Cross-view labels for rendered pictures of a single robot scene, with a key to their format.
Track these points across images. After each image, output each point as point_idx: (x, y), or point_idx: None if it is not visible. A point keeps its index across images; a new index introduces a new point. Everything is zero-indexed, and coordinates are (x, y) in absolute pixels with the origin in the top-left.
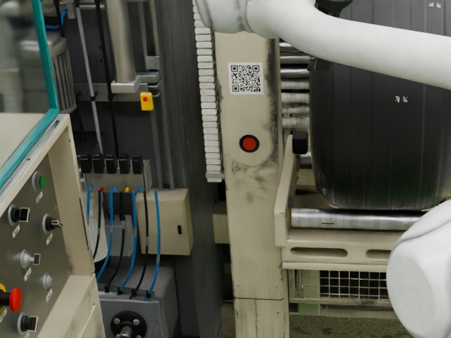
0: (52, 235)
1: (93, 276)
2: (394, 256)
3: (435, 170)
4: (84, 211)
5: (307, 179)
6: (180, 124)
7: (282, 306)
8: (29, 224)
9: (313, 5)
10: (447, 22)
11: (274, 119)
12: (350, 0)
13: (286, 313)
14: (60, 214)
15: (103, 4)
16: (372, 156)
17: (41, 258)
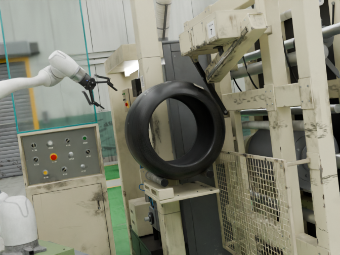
0: (90, 156)
1: (103, 175)
2: None
3: (135, 151)
4: (101, 153)
5: (219, 186)
6: (177, 151)
7: (163, 217)
8: (76, 146)
9: (49, 79)
10: (142, 99)
11: (152, 139)
12: (82, 83)
13: (174, 227)
14: (98, 153)
15: None
16: (128, 143)
17: (82, 159)
